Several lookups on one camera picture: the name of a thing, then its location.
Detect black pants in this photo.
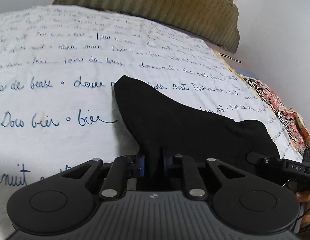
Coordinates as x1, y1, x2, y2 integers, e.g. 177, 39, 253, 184
112, 74, 281, 190

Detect patterned red blanket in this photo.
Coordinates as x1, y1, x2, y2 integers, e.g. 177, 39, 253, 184
241, 75, 310, 157

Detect olive upholstered headboard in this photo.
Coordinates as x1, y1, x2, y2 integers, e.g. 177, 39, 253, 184
53, 0, 240, 53

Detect white bedsheet with blue script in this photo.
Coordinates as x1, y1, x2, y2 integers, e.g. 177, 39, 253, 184
0, 5, 302, 239

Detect person's right hand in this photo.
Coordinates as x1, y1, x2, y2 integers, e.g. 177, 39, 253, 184
296, 191, 310, 228

